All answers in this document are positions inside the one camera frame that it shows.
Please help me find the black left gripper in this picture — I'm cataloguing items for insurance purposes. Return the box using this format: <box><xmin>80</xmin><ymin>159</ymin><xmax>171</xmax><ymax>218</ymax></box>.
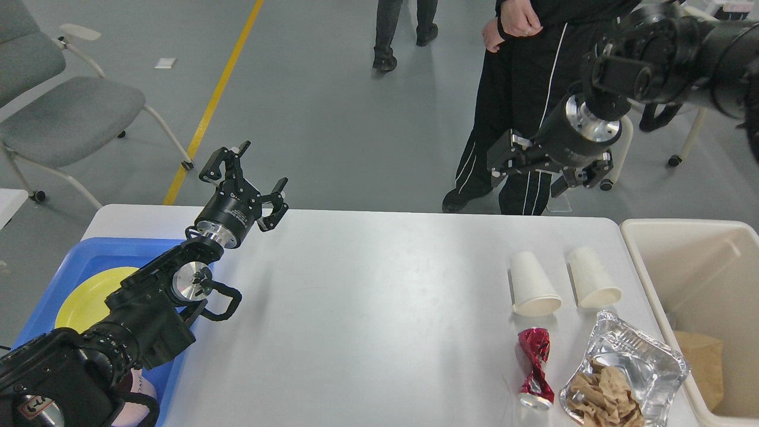
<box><xmin>194</xmin><ymin>141</ymin><xmax>288</xmax><ymax>248</ymax></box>

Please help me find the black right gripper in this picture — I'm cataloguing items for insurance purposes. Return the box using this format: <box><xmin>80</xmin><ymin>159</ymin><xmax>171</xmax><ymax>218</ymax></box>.
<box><xmin>486</xmin><ymin>94</ymin><xmax>623</xmax><ymax>197</ymax></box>

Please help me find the white paper cup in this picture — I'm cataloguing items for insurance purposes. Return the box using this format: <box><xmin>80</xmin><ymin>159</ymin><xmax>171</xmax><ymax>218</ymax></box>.
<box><xmin>567</xmin><ymin>247</ymin><xmax>623</xmax><ymax>308</ymax></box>
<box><xmin>511</xmin><ymin>251</ymin><xmax>562</xmax><ymax>317</ymax></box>

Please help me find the yellow plastic plate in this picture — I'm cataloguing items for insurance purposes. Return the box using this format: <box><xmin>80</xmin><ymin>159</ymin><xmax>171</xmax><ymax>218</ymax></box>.
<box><xmin>54</xmin><ymin>266</ymin><xmax>138</xmax><ymax>333</ymax></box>

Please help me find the crushed red can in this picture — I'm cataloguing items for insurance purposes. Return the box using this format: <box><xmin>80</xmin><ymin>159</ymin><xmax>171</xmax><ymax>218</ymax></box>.
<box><xmin>518</xmin><ymin>327</ymin><xmax>554</xmax><ymax>410</ymax></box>

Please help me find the foil tray with paper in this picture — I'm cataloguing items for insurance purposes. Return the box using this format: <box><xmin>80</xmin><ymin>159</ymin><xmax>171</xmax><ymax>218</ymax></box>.
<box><xmin>559</xmin><ymin>311</ymin><xmax>690</xmax><ymax>426</ymax></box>

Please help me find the brown paper bag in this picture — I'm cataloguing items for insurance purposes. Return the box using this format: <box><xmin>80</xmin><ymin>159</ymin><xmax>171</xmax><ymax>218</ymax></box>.
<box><xmin>673</xmin><ymin>330</ymin><xmax>725</xmax><ymax>411</ymax></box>

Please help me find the pink mug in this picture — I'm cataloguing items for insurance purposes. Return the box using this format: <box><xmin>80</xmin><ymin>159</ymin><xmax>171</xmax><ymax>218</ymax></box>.
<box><xmin>111</xmin><ymin>369</ymin><xmax>160</xmax><ymax>426</ymax></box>

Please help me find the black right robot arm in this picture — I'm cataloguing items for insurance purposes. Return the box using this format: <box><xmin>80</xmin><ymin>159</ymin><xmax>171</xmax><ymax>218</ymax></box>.
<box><xmin>486</xmin><ymin>2</ymin><xmax>758</xmax><ymax>197</ymax></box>

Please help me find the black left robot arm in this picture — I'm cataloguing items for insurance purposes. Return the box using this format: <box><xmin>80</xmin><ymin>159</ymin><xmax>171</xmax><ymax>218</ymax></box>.
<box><xmin>1</xmin><ymin>142</ymin><xmax>288</xmax><ymax>426</ymax></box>

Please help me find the clear floor plate right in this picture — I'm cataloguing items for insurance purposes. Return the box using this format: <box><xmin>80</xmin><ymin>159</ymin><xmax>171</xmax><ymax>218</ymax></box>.
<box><xmin>547</xmin><ymin>192</ymin><xmax>573</xmax><ymax>214</ymax></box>

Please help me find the grey chair right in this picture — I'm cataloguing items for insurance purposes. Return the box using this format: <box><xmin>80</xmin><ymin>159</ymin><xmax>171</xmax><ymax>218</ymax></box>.
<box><xmin>599</xmin><ymin>6</ymin><xmax>712</xmax><ymax>192</ymax></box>

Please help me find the grey chair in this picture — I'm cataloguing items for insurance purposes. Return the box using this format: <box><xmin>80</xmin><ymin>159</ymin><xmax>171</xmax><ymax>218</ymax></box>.
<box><xmin>599</xmin><ymin>6</ymin><xmax>712</xmax><ymax>192</ymax></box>
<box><xmin>1</xmin><ymin>1</ymin><xmax>193</xmax><ymax>208</ymax></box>

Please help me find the person in striped black pants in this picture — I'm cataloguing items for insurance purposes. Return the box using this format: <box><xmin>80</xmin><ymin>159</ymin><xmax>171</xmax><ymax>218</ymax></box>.
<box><xmin>442</xmin><ymin>1</ymin><xmax>638</xmax><ymax>213</ymax></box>

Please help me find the blue plastic tray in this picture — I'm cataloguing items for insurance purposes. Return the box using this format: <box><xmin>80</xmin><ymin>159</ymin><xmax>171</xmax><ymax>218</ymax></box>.
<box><xmin>11</xmin><ymin>237</ymin><xmax>186</xmax><ymax>426</ymax></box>

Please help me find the grey chair left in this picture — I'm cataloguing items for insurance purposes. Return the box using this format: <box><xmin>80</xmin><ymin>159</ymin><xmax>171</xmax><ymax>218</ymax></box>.
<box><xmin>1</xmin><ymin>1</ymin><xmax>193</xmax><ymax>208</ymax></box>

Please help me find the person in black trousers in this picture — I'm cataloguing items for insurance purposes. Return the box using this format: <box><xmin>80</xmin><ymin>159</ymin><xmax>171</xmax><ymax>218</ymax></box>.
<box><xmin>372</xmin><ymin>0</ymin><xmax>439</xmax><ymax>74</ymax></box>

